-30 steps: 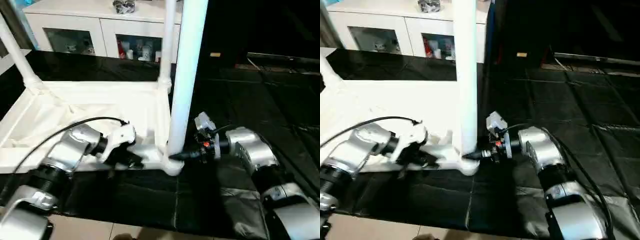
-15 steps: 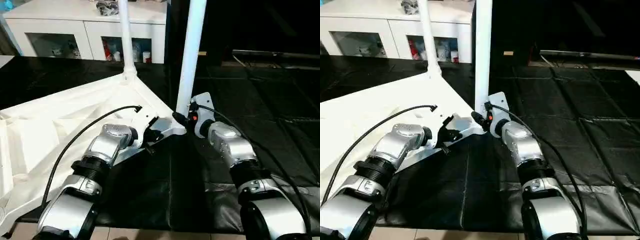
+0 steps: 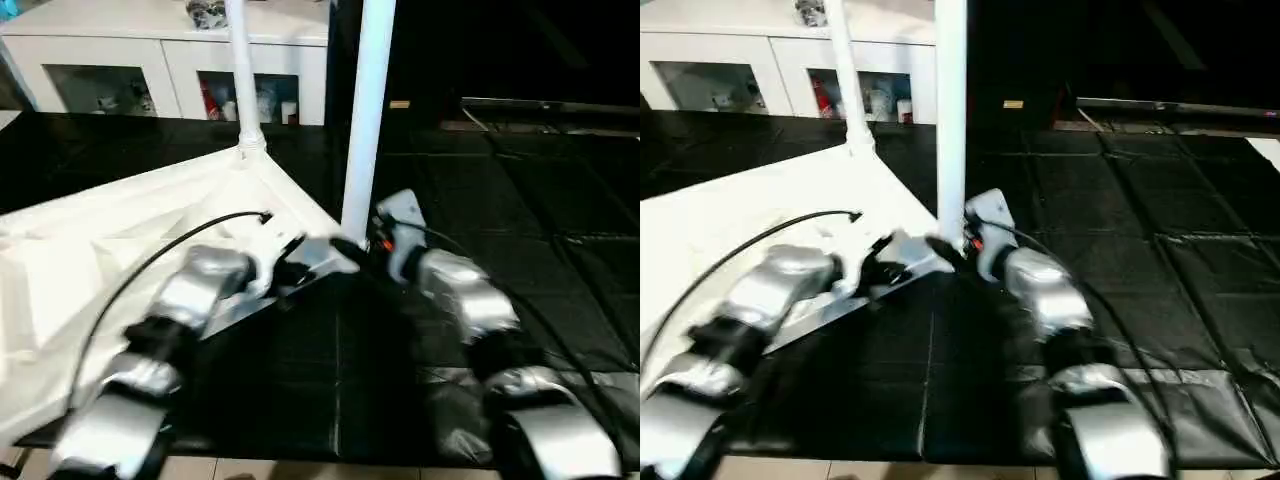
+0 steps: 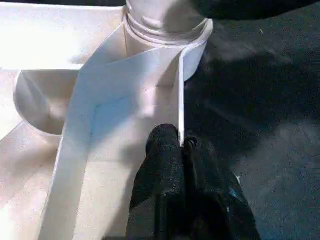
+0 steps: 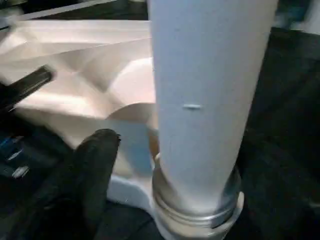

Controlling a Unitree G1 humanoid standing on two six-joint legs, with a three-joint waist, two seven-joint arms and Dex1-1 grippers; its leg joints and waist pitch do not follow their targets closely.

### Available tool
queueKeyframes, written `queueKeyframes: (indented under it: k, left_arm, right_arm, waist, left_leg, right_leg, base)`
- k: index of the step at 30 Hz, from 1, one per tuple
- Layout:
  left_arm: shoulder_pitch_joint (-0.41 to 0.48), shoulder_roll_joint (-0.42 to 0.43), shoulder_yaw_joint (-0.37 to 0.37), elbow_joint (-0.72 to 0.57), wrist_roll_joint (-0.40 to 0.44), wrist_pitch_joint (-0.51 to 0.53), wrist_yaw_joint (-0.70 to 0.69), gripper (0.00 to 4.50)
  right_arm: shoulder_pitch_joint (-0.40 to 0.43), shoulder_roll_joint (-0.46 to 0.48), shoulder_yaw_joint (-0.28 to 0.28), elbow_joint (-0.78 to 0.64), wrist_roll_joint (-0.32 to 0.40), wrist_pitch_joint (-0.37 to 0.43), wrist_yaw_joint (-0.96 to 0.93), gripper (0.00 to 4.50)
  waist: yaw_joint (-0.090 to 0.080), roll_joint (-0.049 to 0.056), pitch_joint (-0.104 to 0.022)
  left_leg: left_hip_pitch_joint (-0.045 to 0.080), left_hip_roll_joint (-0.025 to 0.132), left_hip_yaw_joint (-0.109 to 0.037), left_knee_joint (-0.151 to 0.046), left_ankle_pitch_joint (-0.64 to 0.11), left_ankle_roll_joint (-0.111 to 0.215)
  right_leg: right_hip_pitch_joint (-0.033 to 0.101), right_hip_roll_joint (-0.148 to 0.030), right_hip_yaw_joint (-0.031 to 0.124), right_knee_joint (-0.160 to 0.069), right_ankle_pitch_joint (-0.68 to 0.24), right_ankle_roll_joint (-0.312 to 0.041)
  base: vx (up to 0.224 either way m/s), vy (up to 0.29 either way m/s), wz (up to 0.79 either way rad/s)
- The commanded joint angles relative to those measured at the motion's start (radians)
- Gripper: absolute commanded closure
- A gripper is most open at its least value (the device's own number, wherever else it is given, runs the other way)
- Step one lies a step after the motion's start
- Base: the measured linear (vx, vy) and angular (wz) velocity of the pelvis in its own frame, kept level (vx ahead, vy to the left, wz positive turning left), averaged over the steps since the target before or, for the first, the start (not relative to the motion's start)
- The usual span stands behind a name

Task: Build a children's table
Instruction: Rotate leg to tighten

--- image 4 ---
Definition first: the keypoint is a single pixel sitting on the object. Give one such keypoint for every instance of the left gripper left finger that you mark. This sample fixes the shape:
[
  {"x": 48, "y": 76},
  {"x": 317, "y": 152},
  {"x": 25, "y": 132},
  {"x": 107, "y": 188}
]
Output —
[{"x": 160, "y": 190}]

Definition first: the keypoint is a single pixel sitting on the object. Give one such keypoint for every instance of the black work mat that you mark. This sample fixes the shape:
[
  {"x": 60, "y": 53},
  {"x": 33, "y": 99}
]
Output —
[{"x": 260, "y": 125}]

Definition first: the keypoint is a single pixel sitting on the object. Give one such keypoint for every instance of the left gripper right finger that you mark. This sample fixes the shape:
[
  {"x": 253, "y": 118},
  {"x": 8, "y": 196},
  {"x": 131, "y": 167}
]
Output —
[{"x": 215, "y": 200}]

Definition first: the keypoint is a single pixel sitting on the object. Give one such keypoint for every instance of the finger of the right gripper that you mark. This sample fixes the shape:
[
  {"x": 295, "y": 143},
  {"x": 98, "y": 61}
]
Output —
[{"x": 250, "y": 7}]

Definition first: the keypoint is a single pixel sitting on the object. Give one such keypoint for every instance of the white plastic table leg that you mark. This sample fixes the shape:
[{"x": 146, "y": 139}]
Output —
[{"x": 165, "y": 17}]

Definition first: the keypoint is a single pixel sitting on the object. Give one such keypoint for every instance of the white plastic table top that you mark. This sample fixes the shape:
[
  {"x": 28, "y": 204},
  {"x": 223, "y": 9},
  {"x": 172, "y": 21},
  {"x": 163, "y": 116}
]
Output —
[{"x": 75, "y": 100}]

